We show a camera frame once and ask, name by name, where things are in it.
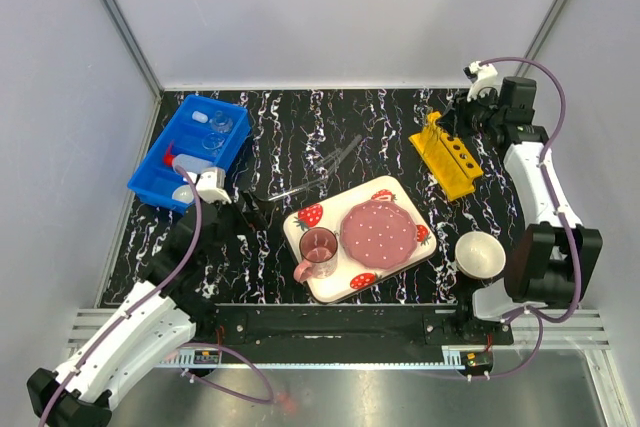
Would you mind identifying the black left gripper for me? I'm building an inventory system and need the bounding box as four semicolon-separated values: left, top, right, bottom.
196;187;275;265

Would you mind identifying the strawberry pattern white tray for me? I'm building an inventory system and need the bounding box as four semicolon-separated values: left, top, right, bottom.
282;175;437;304

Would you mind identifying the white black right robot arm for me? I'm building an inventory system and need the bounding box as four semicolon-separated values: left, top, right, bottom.
449;71;603;344

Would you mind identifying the glass alcohol lamp white cap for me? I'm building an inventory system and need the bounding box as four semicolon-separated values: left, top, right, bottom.
210;110;234;134

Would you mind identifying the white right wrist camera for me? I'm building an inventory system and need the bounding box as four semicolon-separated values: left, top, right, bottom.
463;61;498;102

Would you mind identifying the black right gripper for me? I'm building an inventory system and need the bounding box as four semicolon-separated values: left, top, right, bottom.
436;87;504;140

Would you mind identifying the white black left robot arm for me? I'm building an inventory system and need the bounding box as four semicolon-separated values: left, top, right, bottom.
27;192;273;426

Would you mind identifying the small clear glass beaker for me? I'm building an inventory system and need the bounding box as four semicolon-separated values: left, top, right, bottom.
202;132;226;156

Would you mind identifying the blue plastic compartment bin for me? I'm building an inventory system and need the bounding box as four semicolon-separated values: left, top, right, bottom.
128;94;251;214

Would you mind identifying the pink polka dot plate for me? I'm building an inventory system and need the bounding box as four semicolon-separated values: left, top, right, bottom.
339;200;418;271

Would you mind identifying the cream ceramic bowl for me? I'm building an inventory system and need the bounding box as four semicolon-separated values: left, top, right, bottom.
454;231;506;280

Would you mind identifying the pink ghost pattern mug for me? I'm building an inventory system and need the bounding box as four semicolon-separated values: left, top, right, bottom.
293;227;339;283

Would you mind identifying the wash bottle with red cap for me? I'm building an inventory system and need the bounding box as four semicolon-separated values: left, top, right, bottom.
162;143;213;175

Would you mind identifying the yellow test tube rack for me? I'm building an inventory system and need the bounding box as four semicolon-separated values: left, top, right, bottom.
409;112;483;201

